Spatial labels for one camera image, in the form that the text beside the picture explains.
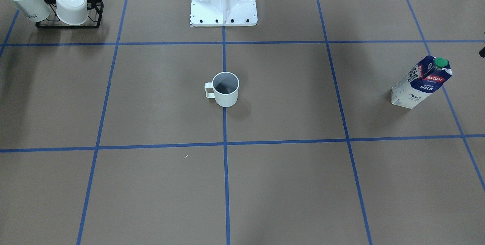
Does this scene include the white cup with handle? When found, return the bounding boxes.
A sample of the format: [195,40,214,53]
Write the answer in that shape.
[204,72,240,107]

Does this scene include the blue white milk carton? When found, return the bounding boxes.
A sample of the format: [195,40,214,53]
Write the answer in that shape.
[390,56,453,109]

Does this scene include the white ribbed cup in rack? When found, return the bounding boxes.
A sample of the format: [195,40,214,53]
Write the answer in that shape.
[8,0,51,22]

